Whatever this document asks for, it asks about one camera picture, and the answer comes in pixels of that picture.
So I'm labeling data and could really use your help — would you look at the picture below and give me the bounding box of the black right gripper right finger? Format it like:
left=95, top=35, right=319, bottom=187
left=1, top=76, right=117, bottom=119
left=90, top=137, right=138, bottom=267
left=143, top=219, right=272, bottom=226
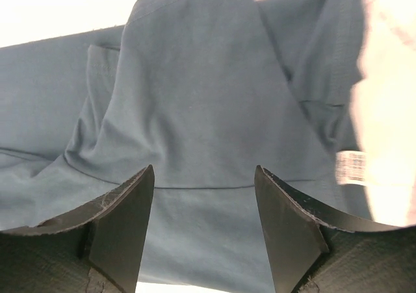
left=254, top=166, right=415, bottom=293

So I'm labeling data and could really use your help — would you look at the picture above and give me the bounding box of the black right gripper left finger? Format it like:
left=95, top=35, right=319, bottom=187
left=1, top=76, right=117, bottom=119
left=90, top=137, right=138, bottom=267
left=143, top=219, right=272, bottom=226
left=1, top=166, right=155, bottom=292

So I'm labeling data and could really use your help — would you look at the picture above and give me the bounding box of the teal blue polo shirt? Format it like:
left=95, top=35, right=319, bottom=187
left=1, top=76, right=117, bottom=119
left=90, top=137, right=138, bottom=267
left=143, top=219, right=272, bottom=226
left=1, top=0, right=369, bottom=292

